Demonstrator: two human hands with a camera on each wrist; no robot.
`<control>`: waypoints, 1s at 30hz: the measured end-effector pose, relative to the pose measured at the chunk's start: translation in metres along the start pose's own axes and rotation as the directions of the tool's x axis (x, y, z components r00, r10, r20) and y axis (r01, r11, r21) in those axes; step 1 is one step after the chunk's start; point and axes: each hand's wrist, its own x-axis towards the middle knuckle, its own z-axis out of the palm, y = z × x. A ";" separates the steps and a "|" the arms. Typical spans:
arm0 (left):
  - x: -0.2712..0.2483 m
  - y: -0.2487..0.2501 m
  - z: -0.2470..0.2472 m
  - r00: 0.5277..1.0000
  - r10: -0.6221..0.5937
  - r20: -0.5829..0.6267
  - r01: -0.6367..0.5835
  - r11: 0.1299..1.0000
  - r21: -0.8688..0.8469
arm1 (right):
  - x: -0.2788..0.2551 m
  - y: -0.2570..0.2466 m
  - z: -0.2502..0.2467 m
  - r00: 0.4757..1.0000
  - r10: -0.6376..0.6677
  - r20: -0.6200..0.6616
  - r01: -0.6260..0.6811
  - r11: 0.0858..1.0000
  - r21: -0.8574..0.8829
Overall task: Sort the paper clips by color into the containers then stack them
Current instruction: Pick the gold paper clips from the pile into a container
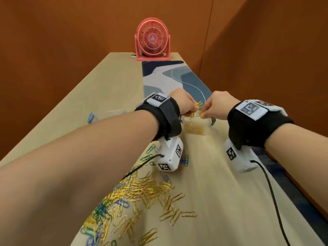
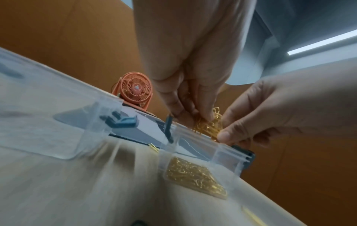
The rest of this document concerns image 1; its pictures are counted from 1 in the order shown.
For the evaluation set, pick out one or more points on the person's right hand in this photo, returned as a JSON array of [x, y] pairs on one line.
[[220, 105]]

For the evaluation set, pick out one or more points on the clear box with blue latches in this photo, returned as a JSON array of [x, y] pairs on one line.
[[208, 124], [91, 118]]

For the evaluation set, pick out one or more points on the person's left forearm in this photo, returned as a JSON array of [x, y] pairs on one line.
[[64, 176]]

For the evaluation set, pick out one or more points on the person's left hand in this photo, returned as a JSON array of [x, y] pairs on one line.
[[185, 102]]

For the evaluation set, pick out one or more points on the bunch of gold paper clips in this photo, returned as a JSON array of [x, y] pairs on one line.
[[197, 103]]

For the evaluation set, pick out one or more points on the pink desk fan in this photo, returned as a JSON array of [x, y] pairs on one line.
[[152, 39]]

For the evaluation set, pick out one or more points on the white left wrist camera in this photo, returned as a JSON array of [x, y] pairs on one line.
[[170, 153]]

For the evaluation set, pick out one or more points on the person's right forearm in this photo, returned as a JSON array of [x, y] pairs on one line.
[[302, 156]]

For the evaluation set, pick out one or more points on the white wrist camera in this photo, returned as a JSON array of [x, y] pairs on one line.
[[170, 153], [241, 158]]

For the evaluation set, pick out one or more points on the blue patterned desk mat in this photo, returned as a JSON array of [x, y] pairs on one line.
[[164, 79]]

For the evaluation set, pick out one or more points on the heap of gold paper clips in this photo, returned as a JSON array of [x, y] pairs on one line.
[[194, 129]]

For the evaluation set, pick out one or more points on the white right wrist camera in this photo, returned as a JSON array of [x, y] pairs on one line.
[[241, 158]]

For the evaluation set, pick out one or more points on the pile of mixed paper clips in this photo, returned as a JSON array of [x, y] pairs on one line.
[[143, 189]]

